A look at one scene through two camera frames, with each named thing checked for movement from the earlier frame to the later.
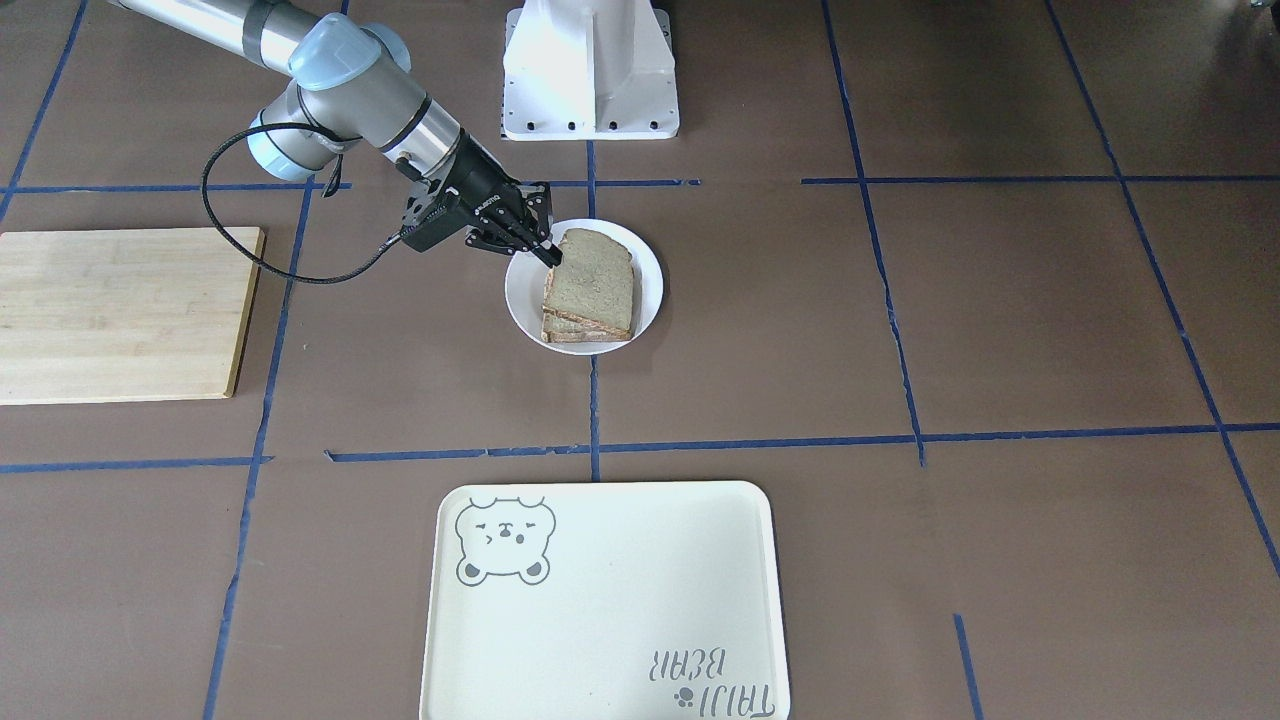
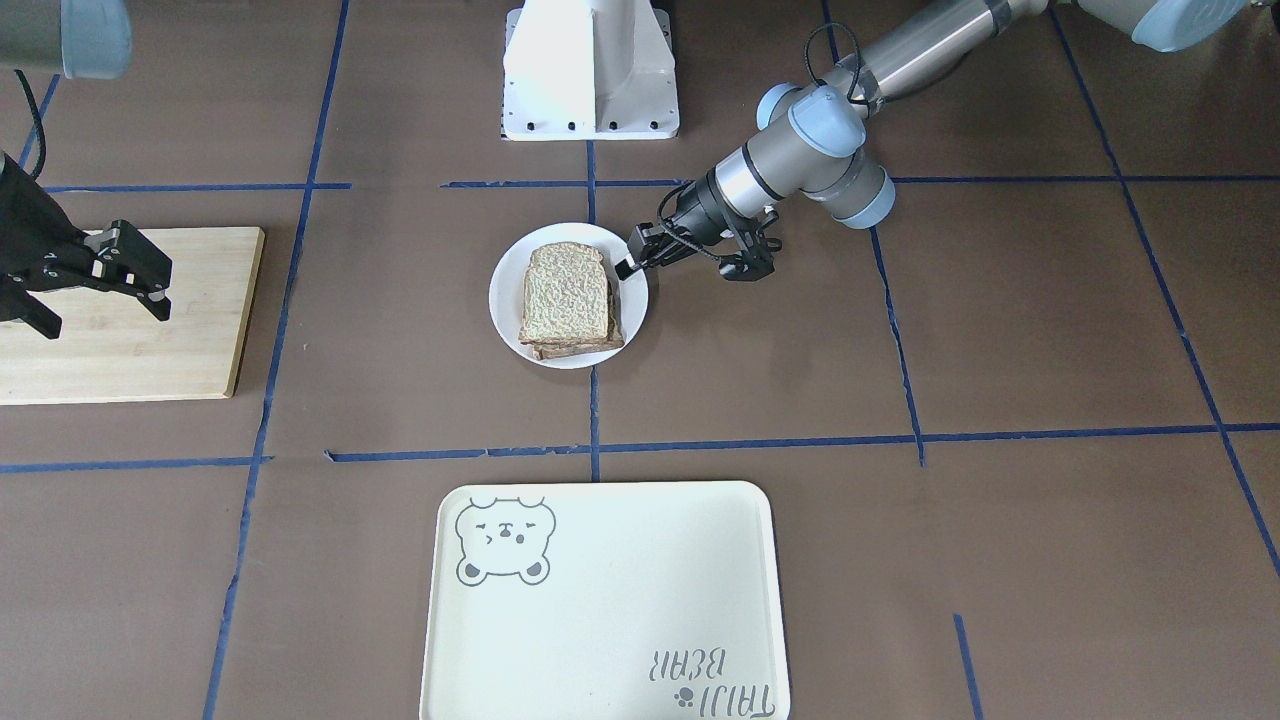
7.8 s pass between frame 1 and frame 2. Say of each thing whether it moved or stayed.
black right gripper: moved
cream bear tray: stayed
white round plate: moved
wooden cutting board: stayed
